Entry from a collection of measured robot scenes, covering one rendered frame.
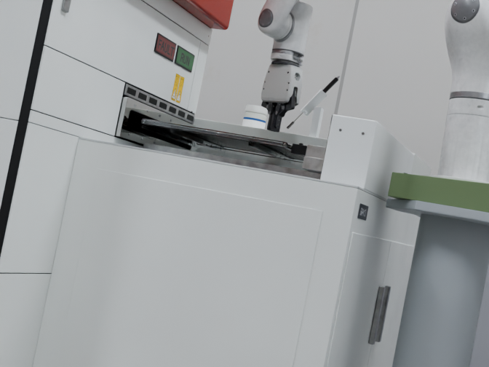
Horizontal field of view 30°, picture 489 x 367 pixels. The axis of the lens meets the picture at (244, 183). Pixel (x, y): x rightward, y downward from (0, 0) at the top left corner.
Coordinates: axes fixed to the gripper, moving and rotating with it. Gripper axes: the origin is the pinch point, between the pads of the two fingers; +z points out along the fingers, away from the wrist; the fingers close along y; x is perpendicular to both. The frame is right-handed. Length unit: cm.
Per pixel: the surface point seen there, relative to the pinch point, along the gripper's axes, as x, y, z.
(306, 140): -14.3, 0.6, 1.6
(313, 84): -121, 95, -36
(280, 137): -11.1, 7.2, 2.0
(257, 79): -113, 122, -35
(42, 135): 68, -2, 17
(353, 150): 24, -46, 8
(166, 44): 25.0, 18.5, -13.9
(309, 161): 14.4, -26.5, 10.0
